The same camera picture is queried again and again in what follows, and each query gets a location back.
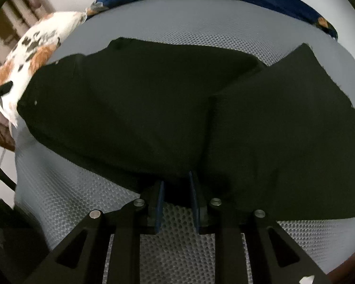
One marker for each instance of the black pants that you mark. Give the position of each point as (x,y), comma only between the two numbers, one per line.
(278,138)

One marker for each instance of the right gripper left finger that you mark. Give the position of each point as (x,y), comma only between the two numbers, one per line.
(104,247)

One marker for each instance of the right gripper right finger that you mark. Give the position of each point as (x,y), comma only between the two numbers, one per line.
(251,247)

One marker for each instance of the wooden bed frame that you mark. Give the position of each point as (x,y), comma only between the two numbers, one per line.
(344,273)

